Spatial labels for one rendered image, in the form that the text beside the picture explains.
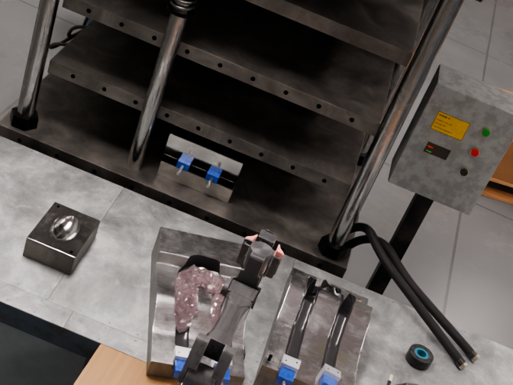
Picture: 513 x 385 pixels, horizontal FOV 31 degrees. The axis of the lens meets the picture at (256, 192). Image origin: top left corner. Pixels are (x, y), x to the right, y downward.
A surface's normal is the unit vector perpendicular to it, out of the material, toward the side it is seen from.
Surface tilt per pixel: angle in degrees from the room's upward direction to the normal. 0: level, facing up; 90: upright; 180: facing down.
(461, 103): 90
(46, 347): 90
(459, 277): 0
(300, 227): 0
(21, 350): 90
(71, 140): 0
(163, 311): 28
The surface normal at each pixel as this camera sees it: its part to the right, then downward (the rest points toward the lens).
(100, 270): 0.32, -0.77
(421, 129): -0.22, 0.50
